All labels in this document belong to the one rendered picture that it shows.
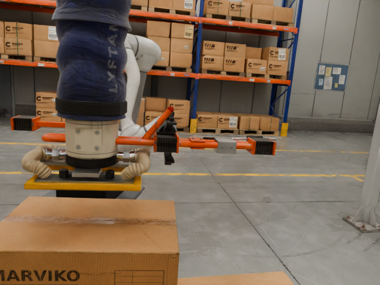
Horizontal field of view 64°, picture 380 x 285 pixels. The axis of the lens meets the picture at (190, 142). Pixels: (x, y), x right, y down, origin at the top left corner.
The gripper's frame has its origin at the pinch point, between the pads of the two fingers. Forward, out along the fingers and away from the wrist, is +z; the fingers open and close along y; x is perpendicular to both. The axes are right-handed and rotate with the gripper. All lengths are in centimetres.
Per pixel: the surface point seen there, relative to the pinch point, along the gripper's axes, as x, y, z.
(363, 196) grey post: -234, 91, -178
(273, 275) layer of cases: -56, 69, -20
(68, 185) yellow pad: 31.4, 11.2, 13.3
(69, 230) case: 32.6, 29.2, 7.2
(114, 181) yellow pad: 18.1, 10.5, 11.8
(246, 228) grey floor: -100, 124, -169
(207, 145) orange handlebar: -12.7, -0.1, 2.2
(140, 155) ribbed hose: 10.4, 4.1, 2.7
